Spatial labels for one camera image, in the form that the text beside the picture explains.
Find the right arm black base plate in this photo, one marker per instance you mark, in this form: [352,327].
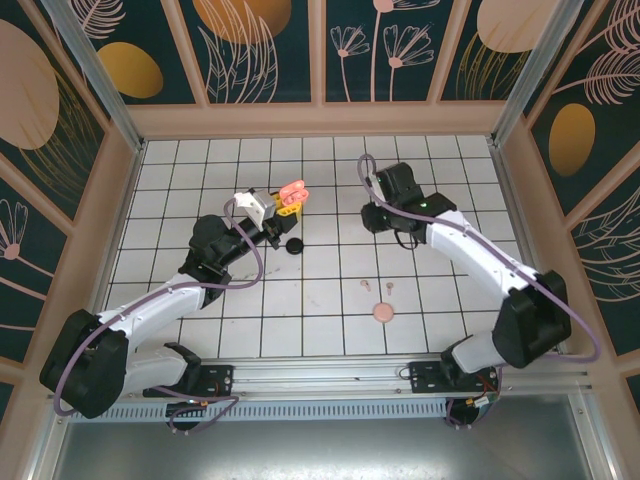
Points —
[425,380]

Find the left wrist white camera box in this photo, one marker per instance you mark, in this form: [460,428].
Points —
[255,205]

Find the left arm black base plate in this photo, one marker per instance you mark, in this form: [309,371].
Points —
[220,375]

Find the aluminium mounting rail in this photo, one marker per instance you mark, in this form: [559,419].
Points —
[320,372]

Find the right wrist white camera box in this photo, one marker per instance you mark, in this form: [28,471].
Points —
[373,179]

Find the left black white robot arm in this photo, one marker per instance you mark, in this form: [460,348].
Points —
[160,305]

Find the round black charging case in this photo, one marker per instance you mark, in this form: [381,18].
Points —
[295,246]

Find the rectangular pink charging case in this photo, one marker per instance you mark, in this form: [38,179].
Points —
[292,190]

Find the aluminium frame post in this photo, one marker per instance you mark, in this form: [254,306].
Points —
[107,90]
[525,65]

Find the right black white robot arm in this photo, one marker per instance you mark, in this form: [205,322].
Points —
[470,250]

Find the round pink charging case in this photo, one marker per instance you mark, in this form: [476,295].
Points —
[384,312]

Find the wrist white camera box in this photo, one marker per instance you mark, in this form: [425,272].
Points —
[373,179]
[255,205]

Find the aluminium side rail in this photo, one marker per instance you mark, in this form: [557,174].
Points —
[516,210]

